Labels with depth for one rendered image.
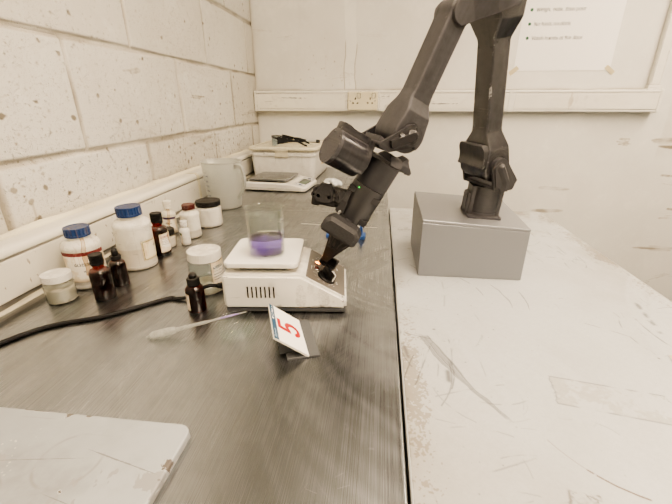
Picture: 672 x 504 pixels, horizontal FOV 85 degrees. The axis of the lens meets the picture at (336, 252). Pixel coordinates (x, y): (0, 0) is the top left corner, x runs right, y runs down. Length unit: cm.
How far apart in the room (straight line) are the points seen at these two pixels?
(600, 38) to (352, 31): 111
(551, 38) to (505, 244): 150
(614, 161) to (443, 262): 167
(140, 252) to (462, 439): 67
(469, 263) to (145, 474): 61
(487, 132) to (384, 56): 134
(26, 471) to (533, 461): 48
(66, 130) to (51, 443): 65
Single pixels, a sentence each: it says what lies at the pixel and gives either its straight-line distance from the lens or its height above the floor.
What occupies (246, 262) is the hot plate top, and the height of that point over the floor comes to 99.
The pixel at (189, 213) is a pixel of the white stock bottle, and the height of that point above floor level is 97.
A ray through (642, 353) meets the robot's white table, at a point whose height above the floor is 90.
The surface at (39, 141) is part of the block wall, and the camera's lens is 92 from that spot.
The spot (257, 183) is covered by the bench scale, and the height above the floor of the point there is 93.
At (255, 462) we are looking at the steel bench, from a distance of 42.
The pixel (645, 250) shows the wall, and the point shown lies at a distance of 257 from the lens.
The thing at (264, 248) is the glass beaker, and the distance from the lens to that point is 60.
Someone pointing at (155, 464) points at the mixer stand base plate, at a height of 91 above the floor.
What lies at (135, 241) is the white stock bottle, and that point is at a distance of 84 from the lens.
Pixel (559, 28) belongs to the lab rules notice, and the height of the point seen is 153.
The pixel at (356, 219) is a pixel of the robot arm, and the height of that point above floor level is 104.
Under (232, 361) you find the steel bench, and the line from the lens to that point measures 54.
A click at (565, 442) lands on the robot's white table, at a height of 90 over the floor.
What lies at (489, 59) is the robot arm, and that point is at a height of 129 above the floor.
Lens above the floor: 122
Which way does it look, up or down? 22 degrees down
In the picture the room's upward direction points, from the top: straight up
